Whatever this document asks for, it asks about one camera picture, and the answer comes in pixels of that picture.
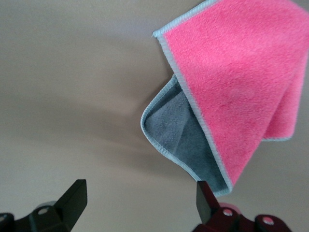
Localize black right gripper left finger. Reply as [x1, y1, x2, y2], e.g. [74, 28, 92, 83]
[0, 178, 87, 232]

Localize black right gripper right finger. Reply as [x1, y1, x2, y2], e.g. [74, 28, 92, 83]
[193, 180, 293, 232]

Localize pink and grey towel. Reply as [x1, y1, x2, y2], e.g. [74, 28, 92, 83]
[140, 0, 309, 197]

